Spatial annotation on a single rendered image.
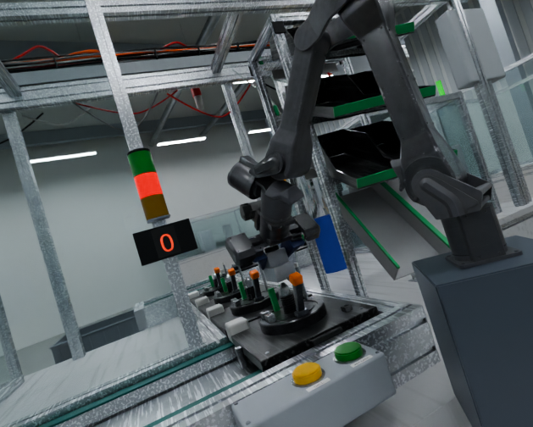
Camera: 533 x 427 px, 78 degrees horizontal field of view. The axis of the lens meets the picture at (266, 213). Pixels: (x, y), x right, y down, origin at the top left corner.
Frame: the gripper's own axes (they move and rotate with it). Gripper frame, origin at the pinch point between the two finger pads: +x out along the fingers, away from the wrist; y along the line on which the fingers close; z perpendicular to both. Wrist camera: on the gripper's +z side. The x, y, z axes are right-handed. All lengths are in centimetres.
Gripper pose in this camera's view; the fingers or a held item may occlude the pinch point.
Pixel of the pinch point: (272, 253)
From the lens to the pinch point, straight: 68.9
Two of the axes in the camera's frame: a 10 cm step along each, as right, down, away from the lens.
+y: -8.9, 2.8, -3.6
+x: -0.3, 7.5, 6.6
